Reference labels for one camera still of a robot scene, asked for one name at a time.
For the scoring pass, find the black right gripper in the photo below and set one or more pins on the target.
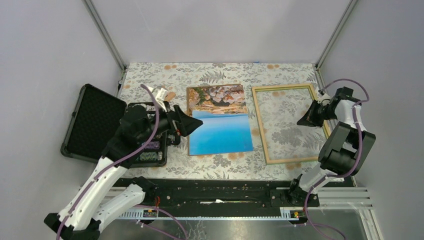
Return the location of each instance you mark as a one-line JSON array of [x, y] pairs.
[[308, 119]]

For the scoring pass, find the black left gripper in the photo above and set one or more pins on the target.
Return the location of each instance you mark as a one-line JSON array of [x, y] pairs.
[[189, 124]]

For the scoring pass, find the wooden picture frame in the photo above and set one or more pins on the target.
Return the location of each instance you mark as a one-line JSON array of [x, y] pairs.
[[278, 108]]

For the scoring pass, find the seascape photo print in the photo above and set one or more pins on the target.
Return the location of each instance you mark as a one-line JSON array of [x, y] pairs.
[[225, 122]]

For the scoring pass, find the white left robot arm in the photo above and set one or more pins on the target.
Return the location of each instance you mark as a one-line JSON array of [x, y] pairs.
[[85, 217]]

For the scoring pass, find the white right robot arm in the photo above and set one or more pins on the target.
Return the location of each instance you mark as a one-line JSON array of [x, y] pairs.
[[345, 150]]

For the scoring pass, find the floral patterned tablecloth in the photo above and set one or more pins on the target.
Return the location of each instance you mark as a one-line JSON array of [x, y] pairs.
[[178, 77]]

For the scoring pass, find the black poker chip case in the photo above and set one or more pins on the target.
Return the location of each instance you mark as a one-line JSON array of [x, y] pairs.
[[94, 122]]

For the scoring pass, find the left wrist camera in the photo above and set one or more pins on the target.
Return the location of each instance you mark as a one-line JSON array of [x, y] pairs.
[[159, 96]]

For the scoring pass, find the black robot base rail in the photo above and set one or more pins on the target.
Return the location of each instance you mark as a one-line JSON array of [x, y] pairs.
[[221, 198]]

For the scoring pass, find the aluminium cable tray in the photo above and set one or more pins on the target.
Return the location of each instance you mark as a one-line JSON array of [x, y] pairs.
[[330, 198]]

